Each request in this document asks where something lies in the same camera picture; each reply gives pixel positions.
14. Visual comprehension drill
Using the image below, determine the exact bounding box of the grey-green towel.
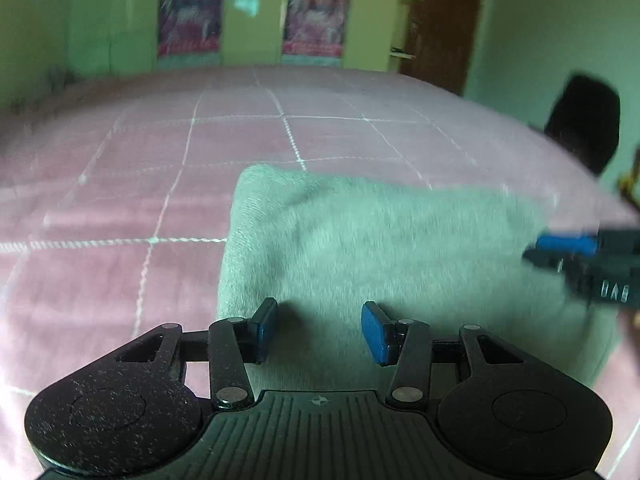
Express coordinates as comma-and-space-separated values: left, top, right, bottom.
216, 163, 623, 393

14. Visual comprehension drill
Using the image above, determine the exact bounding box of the black object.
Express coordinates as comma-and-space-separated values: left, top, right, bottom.
542, 72, 622, 177

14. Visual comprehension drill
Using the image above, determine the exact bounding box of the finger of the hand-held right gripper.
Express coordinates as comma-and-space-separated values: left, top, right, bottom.
522, 233, 600, 273

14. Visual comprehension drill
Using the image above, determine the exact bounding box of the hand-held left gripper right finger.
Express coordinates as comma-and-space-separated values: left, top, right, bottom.
361, 301, 526, 404

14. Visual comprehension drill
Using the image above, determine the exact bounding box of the green wardrobe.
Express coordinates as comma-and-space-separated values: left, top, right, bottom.
67, 0, 422, 75

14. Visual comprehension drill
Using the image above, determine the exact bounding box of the brown wooden door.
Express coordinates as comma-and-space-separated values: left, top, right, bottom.
397, 0, 487, 97

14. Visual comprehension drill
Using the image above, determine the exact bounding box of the pink quilted bedsheet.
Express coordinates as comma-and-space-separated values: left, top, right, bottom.
0, 65, 640, 480

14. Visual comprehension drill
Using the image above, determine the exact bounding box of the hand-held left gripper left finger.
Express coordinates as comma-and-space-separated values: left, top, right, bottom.
115, 297, 278, 409

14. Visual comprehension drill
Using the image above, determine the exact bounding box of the pink wall poster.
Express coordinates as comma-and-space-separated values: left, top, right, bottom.
282, 0, 349, 57
157, 0, 224, 58

